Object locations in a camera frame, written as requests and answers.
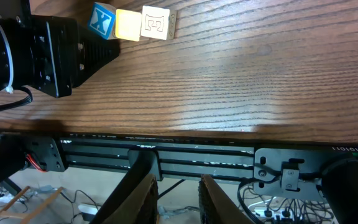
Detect white E letter block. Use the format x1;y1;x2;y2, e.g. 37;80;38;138
140;6;177;40

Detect wooden chair frame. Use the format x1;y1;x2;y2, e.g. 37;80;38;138
0;185;65;224

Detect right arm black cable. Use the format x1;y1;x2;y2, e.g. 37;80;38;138
236;180;267;224

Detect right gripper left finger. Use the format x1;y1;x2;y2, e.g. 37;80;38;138
90;150;160;224

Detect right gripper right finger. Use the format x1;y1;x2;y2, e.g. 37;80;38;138
198;174;253;224

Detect plain yellow wooden block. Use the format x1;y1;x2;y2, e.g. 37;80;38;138
115;9;142;42

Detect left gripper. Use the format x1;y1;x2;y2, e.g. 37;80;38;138
31;16;120;98

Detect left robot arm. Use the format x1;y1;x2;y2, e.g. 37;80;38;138
0;1;120;98

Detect white power strip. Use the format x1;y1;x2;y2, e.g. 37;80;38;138
78;203;101;222

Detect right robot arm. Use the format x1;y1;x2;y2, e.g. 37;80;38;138
92;154;358;224

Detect blue X letter block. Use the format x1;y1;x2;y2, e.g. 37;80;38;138
88;2;116;40

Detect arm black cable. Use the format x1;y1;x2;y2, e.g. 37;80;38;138
0;86;34;114
236;180;267;224

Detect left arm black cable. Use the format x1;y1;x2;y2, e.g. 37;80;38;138
0;86;34;114

